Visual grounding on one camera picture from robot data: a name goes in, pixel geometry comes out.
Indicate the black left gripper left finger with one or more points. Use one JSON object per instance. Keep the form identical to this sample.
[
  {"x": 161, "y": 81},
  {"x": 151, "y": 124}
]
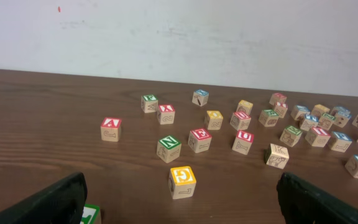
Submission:
[{"x": 61, "y": 202}]

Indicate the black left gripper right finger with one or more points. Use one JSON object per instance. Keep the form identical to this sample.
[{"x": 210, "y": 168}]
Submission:
[{"x": 302, "y": 202}]

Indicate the green N wooden block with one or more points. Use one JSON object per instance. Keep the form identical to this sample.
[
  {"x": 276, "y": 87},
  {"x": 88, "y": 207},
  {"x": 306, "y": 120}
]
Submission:
[{"x": 168, "y": 148}]

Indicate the red E wooden block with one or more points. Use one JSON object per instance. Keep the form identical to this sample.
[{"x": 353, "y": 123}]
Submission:
[{"x": 199, "y": 140}]

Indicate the green J wooden block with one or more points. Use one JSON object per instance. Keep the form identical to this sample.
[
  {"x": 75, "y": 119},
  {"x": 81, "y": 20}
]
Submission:
[{"x": 91, "y": 215}]

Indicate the plain wood top block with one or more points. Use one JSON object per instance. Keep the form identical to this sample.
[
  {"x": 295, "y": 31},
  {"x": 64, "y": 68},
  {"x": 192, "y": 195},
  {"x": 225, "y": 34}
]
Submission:
[{"x": 277, "y": 156}]

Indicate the red I block lower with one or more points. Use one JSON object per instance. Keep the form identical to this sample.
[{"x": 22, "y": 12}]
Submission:
[{"x": 317, "y": 137}]

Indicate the red i block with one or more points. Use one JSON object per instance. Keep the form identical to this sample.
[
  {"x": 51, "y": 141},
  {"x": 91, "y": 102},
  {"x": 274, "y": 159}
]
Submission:
[
  {"x": 317, "y": 137},
  {"x": 281, "y": 109}
]

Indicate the green R wooden block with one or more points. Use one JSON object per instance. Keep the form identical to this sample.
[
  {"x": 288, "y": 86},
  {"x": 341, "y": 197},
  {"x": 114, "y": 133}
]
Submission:
[{"x": 291, "y": 135}]

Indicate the blue P wooden block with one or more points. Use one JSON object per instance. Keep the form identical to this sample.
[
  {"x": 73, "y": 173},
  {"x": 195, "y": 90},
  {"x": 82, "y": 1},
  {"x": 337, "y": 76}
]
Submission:
[{"x": 339, "y": 142}]

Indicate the blue T wooden block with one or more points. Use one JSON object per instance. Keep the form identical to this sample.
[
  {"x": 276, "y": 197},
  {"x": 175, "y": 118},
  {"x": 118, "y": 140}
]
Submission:
[{"x": 308, "y": 121}]

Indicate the red U block lower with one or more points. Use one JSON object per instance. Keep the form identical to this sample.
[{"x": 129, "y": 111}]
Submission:
[{"x": 243, "y": 142}]

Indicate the red u block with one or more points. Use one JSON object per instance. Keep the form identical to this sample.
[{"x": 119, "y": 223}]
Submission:
[
  {"x": 240, "y": 120},
  {"x": 243, "y": 142}
]

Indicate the green Z wooden block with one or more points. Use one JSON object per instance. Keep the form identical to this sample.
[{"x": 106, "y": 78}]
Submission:
[{"x": 326, "y": 121}]

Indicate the red A wooden block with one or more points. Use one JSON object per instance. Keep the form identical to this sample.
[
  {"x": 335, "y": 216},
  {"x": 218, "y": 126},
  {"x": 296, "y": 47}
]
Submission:
[{"x": 111, "y": 129}]

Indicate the green B wooden block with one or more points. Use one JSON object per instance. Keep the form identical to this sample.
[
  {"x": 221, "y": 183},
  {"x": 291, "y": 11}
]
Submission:
[{"x": 268, "y": 118}]

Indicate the blue L wooden block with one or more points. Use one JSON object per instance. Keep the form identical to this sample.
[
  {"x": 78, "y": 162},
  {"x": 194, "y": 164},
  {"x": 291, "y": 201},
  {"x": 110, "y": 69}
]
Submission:
[{"x": 298, "y": 112}]

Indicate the yellow block near D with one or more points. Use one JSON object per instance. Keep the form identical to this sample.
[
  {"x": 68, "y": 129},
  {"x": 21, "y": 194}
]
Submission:
[{"x": 319, "y": 110}]

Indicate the red I block upper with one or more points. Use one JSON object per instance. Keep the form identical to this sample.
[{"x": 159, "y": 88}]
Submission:
[{"x": 281, "y": 109}]

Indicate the blue 5 wooden block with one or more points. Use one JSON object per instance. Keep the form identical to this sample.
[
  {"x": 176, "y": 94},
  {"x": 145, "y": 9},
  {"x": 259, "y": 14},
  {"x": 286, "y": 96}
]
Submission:
[{"x": 341, "y": 119}]

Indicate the blue D block upper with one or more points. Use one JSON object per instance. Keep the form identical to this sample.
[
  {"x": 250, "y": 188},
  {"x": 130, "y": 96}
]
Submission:
[{"x": 337, "y": 109}]

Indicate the red U block upper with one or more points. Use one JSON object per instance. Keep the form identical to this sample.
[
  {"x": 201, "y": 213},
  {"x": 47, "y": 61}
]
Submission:
[{"x": 240, "y": 120}]

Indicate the yellow block upper middle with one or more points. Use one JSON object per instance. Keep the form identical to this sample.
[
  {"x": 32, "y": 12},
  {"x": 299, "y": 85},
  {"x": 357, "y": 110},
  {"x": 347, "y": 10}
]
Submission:
[{"x": 244, "y": 106}]

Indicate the yellow G wooden block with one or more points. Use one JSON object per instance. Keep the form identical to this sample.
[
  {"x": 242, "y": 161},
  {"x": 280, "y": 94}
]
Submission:
[{"x": 181, "y": 182}]

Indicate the yellow O wooden block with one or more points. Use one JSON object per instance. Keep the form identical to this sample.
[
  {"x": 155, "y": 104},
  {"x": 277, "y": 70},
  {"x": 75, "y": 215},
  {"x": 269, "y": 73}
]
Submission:
[{"x": 213, "y": 120}]

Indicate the green F wooden block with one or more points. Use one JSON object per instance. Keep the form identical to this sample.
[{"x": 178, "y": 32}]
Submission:
[{"x": 149, "y": 103}]

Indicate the red X wooden block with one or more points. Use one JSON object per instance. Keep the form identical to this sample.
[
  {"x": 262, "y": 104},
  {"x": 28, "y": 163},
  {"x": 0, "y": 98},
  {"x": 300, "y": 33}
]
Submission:
[{"x": 165, "y": 114}]

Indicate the blue X wooden block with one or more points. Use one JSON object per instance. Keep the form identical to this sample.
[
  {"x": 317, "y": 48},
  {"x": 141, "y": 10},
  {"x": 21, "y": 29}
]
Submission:
[{"x": 200, "y": 97}]

